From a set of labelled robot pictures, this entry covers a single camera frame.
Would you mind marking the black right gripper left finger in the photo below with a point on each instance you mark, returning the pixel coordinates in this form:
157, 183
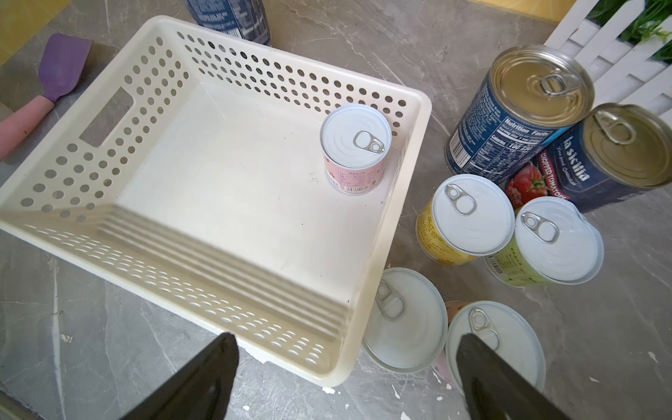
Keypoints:
200, 390

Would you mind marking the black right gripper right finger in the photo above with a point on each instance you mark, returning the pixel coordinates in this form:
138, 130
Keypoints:
494, 390

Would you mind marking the pink label can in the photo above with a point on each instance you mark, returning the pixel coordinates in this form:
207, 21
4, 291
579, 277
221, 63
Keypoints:
355, 141
502, 329

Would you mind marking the orange label white lid can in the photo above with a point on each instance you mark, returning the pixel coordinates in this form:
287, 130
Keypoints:
408, 324

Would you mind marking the green label white lid can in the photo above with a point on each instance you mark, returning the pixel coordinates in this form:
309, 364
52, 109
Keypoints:
553, 244

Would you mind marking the yellow label white lid can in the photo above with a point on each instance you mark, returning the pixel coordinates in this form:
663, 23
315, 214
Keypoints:
468, 217

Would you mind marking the blue label gold lid can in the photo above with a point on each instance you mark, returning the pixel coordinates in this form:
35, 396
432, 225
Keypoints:
245, 19

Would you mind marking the white perforated plastic basket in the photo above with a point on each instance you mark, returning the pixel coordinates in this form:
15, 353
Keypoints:
190, 173

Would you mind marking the dark blue tomato can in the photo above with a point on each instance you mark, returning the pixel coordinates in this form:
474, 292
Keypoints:
614, 154

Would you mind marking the tall blue nutrition label can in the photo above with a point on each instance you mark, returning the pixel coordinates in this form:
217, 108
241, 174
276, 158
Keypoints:
529, 97

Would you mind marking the purple pink silicone spatula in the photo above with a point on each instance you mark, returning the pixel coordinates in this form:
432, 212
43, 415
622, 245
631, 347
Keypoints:
59, 72

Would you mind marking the white picket fence flower planter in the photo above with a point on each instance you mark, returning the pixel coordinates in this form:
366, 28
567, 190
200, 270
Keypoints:
621, 73

